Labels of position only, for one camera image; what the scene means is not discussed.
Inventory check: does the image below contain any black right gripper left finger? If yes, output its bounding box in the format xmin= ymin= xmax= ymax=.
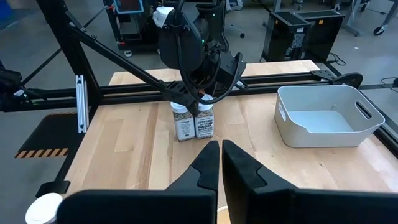
xmin=57 ymin=140 xmax=220 ymax=224

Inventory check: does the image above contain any silver aluminium bracket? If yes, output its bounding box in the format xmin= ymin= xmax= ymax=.
xmin=75 ymin=74 xmax=90 ymax=134

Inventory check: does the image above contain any grey caster leg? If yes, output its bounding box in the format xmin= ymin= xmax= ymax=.
xmin=373 ymin=9 xmax=398 ymax=37

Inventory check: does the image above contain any black equipment cart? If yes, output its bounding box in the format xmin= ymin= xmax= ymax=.
xmin=104 ymin=0 xmax=161 ymax=58

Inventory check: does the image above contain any black aluminium table frame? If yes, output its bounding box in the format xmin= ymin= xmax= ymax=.
xmin=0 ymin=0 xmax=398 ymax=198

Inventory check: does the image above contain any blue framed screen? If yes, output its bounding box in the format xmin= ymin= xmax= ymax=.
xmin=113 ymin=0 xmax=144 ymax=15

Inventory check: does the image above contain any white crumpled bag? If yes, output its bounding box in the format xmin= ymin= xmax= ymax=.
xmin=152 ymin=6 xmax=174 ymax=29

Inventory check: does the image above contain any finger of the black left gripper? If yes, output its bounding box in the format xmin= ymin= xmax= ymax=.
xmin=189 ymin=98 xmax=200 ymax=118

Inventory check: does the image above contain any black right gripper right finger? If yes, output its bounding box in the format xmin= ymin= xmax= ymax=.
xmin=221 ymin=139 xmax=398 ymax=224

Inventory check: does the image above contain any white plastic bin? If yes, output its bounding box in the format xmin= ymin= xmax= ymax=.
xmin=274 ymin=85 xmax=386 ymax=149

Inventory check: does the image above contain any black floor cable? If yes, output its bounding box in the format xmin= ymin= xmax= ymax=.
xmin=326 ymin=52 xmax=346 ymax=67

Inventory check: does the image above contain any hazard striped floor mat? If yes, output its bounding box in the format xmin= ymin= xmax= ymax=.
xmin=14 ymin=112 xmax=78 ymax=159

